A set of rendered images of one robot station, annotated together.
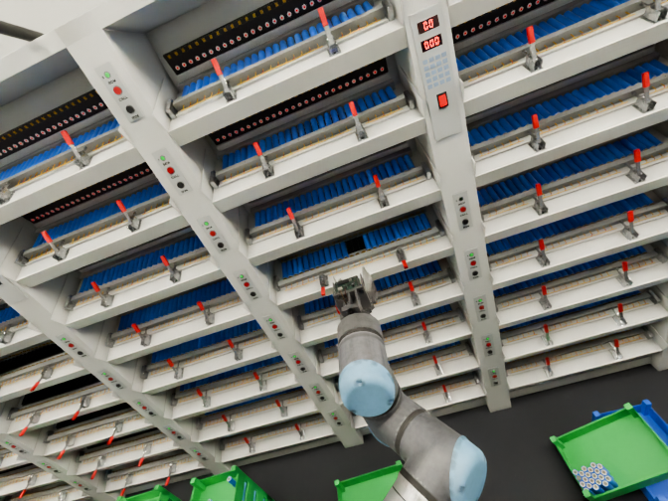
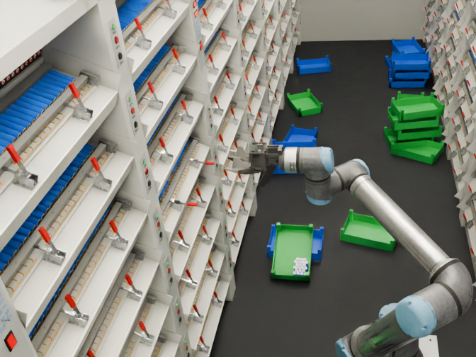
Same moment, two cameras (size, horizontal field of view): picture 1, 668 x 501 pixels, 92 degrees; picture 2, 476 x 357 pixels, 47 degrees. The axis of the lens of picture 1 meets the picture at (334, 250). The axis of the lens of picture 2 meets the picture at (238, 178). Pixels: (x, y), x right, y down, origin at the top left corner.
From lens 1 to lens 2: 181 cm
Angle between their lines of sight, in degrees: 70
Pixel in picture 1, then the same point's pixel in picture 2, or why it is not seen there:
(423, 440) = (346, 167)
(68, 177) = (84, 132)
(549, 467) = (282, 289)
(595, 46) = (217, 18)
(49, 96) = not seen: outside the picture
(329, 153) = (176, 85)
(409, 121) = (192, 59)
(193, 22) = not seen: outside the picture
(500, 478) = (278, 316)
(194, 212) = (139, 151)
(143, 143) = (122, 87)
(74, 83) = not seen: outside the picture
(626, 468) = (301, 253)
